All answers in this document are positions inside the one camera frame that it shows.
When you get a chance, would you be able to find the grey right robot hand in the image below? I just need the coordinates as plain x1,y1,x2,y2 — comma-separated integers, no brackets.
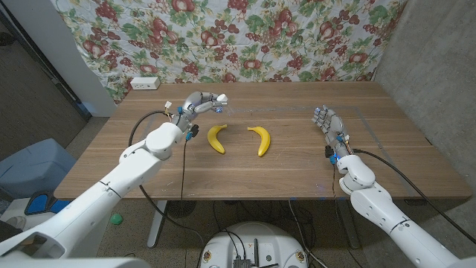
312,104,353,159

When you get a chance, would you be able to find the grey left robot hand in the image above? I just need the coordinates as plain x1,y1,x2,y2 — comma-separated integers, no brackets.
174,91,224,133

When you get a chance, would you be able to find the clear medicine bottle white cap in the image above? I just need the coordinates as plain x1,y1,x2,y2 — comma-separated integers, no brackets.
214,92,234,115

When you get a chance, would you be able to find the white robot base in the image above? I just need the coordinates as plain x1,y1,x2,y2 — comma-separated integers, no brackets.
199,221,309,268

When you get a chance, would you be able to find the yellow toy banana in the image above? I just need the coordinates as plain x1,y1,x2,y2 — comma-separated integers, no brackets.
247,126,271,158
207,124,228,155

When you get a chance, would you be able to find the white power strip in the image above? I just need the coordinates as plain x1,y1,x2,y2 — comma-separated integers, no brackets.
129,76,161,91

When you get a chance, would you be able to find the floral fruit print backdrop cloth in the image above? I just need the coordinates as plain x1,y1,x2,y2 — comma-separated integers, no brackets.
51,0,408,105

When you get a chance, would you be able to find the grey table leg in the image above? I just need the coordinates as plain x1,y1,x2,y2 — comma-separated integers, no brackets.
336,199,361,249

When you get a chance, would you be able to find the black round floor grille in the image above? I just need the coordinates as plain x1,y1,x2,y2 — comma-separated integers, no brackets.
166,200,197,219

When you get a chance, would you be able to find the white table leg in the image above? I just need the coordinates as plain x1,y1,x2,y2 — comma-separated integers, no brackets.
147,200,168,249

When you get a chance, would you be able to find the blue-grey plastic bin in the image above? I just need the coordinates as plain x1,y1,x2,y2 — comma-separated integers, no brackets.
0,138,77,200

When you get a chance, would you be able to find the blue and black foot pedal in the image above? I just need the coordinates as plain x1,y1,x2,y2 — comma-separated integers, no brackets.
24,191,71,217

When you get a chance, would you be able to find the grey sneaker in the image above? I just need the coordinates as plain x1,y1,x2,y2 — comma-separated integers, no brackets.
5,215,28,230

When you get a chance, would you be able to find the dark trouser leg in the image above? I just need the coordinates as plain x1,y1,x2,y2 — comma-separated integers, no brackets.
0,221,22,243

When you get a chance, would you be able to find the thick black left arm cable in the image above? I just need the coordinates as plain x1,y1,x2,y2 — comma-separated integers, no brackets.
128,110,205,268

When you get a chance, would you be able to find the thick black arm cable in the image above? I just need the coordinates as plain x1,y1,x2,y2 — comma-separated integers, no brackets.
352,147,476,246
128,110,205,268

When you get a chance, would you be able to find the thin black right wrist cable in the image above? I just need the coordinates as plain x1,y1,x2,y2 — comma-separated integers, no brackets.
332,162,340,213

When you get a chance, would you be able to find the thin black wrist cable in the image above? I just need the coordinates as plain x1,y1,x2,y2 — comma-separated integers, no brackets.
332,162,340,213
180,138,191,268

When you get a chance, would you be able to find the thin black left wrist cable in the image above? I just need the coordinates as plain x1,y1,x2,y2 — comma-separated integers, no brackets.
180,138,191,268

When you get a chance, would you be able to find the black door frame strip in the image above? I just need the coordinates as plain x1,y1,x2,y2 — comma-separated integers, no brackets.
0,9,93,122

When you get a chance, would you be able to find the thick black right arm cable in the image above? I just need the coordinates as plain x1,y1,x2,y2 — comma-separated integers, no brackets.
352,147,476,246

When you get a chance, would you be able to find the grey floor cable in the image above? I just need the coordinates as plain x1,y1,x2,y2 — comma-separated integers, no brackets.
288,199,329,268

